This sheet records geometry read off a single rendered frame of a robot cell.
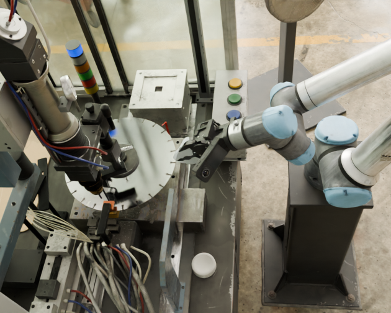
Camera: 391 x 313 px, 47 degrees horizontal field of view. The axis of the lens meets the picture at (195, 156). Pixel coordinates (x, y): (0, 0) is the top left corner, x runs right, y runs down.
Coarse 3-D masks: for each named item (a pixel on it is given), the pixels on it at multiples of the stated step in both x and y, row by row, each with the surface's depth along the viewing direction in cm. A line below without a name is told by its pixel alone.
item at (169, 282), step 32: (32, 96) 81; (64, 128) 90; (96, 128) 100; (192, 128) 160; (64, 160) 96; (96, 160) 104; (96, 192) 110; (160, 192) 135; (192, 192) 137; (96, 224) 124; (128, 224) 126; (160, 224) 132; (192, 224) 133; (96, 256) 126; (160, 256) 107; (192, 256) 132; (160, 288) 128
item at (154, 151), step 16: (128, 128) 138; (144, 128) 137; (160, 128) 136; (128, 144) 134; (144, 144) 134; (160, 144) 133; (144, 160) 130; (160, 160) 129; (128, 176) 127; (144, 176) 127; (160, 176) 126; (80, 192) 126; (112, 192) 125; (128, 192) 124; (144, 192) 124; (96, 208) 123; (128, 208) 121
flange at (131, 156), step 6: (120, 144) 133; (126, 144) 133; (126, 150) 132; (132, 150) 132; (126, 156) 129; (132, 156) 130; (138, 156) 131; (102, 162) 130; (108, 162) 130; (126, 162) 129; (132, 162) 129; (132, 168) 128; (120, 174) 127; (126, 174) 128
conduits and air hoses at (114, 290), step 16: (48, 224) 122; (80, 256) 118; (112, 256) 116; (128, 256) 116; (96, 272) 116; (112, 272) 116; (128, 272) 117; (112, 288) 113; (128, 288) 115; (144, 288) 112; (80, 304) 119; (96, 304) 118; (128, 304) 114
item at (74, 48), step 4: (72, 40) 133; (76, 40) 132; (68, 44) 132; (72, 44) 132; (76, 44) 131; (80, 44) 132; (68, 48) 131; (72, 48) 131; (76, 48) 131; (80, 48) 132; (68, 52) 132; (72, 52) 131; (76, 52) 132; (80, 52) 133; (72, 56) 133; (76, 56) 132
